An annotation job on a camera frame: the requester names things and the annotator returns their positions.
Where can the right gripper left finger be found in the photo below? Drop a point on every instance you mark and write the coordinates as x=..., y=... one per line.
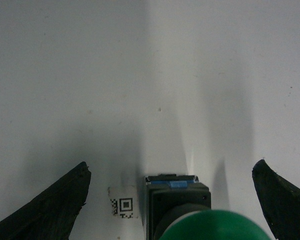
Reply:
x=51, y=214

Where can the small QR code sticker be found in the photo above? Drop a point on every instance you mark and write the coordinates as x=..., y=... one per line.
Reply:
x=124, y=201

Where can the green mushroom push button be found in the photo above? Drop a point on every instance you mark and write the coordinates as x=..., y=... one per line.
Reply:
x=179, y=207

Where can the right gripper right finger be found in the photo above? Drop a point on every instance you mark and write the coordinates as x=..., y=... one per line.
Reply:
x=279, y=200

